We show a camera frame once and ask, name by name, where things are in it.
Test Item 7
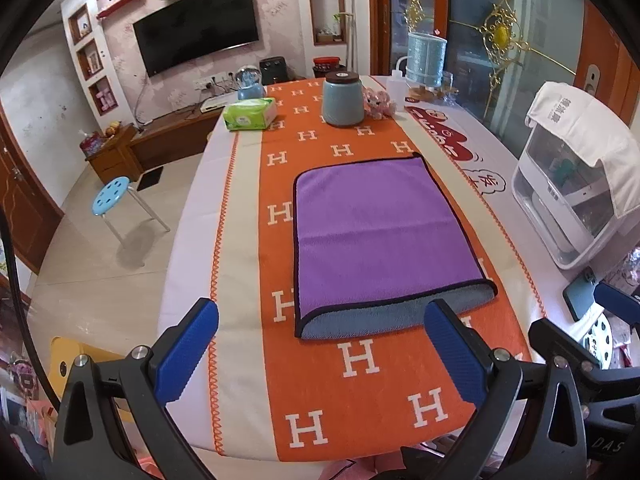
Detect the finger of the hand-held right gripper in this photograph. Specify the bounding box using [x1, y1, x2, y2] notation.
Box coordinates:
[594, 281, 640, 327]
[529, 317, 604, 372]

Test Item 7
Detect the white round perforated disc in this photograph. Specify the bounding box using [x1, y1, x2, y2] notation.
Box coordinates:
[582, 312, 613, 368]

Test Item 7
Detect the wooden stand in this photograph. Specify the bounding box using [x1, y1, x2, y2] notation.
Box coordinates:
[406, 85, 443, 106]

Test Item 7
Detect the dark smartphone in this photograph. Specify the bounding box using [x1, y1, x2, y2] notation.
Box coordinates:
[562, 266, 601, 322]

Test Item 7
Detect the black cable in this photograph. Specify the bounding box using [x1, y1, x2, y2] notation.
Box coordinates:
[0, 210, 61, 411]

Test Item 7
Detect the blue-grey jar with brown lid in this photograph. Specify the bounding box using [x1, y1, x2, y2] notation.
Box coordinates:
[321, 71, 365, 127]

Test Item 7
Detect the red wall shelf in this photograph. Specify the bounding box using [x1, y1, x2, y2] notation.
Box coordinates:
[96, 0, 149, 18]

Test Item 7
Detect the red bucket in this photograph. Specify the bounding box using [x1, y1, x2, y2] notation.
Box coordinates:
[313, 56, 347, 78]

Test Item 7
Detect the white countertop appliance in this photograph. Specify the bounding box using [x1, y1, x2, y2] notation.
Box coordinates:
[510, 125, 636, 271]

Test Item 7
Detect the black wall television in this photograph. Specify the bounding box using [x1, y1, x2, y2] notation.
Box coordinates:
[132, 0, 261, 78]

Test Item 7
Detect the pink plush toy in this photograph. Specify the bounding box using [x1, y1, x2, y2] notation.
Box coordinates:
[362, 87, 398, 120]

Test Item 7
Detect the purple towel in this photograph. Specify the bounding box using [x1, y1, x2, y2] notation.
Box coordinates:
[292, 151, 499, 341]

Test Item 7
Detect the blue snow globe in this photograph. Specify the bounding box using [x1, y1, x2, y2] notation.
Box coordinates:
[236, 66, 266, 101]

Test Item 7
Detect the green tissue pack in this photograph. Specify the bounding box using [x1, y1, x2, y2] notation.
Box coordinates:
[222, 97, 278, 133]

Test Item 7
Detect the orange patterned table runner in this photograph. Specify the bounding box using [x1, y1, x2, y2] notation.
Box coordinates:
[210, 79, 546, 463]

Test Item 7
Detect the gold door ornament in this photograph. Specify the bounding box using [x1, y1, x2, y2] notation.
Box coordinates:
[472, 0, 531, 56]

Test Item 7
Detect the white router box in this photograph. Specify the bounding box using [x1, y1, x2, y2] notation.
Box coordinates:
[200, 95, 241, 113]

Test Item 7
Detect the yellow chair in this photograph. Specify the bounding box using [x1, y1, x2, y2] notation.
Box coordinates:
[49, 336, 131, 411]

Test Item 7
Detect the light blue ribbed container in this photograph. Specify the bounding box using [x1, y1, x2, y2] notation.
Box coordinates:
[404, 31, 447, 88]

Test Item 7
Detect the white cloth cover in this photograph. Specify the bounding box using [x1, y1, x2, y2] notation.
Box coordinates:
[524, 81, 640, 220]

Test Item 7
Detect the wooden door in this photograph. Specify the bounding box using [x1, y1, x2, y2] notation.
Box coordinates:
[0, 110, 63, 276]

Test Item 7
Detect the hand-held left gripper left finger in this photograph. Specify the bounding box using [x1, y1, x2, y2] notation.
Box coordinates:
[50, 297, 220, 480]

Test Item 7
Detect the white squeeze bottle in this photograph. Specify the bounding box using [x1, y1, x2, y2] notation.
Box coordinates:
[387, 57, 413, 102]

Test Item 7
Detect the blue round stool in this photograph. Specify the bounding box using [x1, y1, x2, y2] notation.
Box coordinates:
[91, 176, 172, 246]

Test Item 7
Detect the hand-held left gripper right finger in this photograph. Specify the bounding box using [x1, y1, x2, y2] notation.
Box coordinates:
[424, 299, 608, 480]

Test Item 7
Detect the wooden television cabinet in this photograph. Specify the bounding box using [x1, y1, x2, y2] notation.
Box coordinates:
[85, 107, 223, 186]

